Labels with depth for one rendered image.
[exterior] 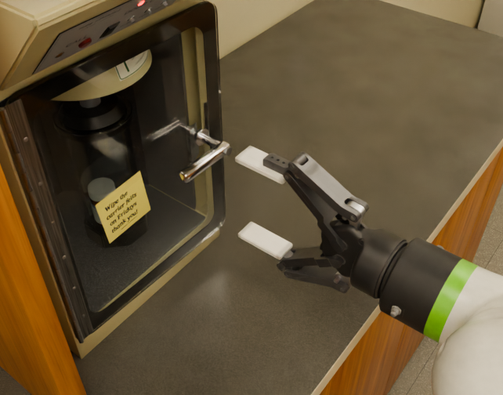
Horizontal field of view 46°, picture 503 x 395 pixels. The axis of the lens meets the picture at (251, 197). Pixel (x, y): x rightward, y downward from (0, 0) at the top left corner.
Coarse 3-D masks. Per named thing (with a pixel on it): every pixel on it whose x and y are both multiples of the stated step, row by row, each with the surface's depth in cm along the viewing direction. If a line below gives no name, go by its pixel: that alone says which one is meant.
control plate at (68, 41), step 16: (160, 0) 60; (96, 16) 51; (112, 16) 54; (128, 16) 58; (144, 16) 63; (64, 32) 49; (80, 32) 52; (96, 32) 56; (112, 32) 60; (64, 48) 53; (48, 64) 55
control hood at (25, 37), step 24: (0, 0) 45; (24, 0) 45; (48, 0) 45; (72, 0) 46; (96, 0) 47; (120, 0) 51; (0, 24) 47; (24, 24) 44; (48, 24) 45; (72, 24) 48; (0, 48) 49; (24, 48) 47; (48, 48) 50; (0, 72) 51; (24, 72) 53
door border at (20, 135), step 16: (16, 112) 58; (16, 128) 59; (16, 144) 59; (32, 144) 61; (32, 160) 62; (32, 176) 63; (48, 192) 66; (32, 208) 65; (48, 208) 67; (48, 224) 68; (64, 240) 71; (64, 256) 72; (64, 272) 74; (80, 288) 78; (80, 304) 79; (80, 320) 81
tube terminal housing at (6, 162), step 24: (192, 0) 74; (144, 24) 69; (96, 48) 64; (48, 72) 60; (0, 96) 57; (0, 144) 61; (24, 216) 68; (48, 264) 73; (48, 288) 78; (120, 312) 90; (72, 336) 83; (96, 336) 88
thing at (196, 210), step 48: (144, 48) 68; (192, 48) 74; (48, 96) 60; (96, 96) 65; (144, 96) 71; (192, 96) 78; (48, 144) 63; (96, 144) 68; (144, 144) 75; (192, 144) 83; (96, 192) 72; (192, 192) 88; (96, 240) 76; (144, 240) 84; (192, 240) 94; (96, 288) 80; (144, 288) 90
